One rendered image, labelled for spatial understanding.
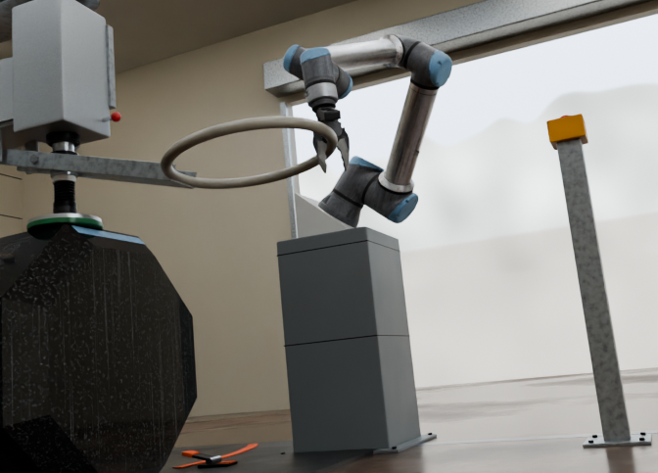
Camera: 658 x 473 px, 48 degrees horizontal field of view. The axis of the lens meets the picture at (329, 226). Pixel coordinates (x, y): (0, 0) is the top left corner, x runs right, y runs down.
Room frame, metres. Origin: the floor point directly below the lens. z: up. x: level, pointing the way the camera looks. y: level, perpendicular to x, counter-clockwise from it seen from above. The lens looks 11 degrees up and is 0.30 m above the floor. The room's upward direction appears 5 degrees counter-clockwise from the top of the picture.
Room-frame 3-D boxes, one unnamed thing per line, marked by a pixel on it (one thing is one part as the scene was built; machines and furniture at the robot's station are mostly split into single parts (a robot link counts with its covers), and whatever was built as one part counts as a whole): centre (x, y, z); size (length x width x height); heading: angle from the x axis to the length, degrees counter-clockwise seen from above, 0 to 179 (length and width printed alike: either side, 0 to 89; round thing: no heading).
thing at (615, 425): (2.49, -0.85, 0.54); 0.20 x 0.20 x 1.09; 67
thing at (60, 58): (2.25, 0.88, 1.30); 0.36 x 0.22 x 0.45; 69
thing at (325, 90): (2.05, -0.01, 1.08); 0.10 x 0.09 x 0.05; 100
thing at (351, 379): (3.11, -0.04, 0.43); 0.50 x 0.50 x 0.85; 67
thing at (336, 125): (2.05, -0.02, 1.00); 0.09 x 0.08 x 0.12; 9
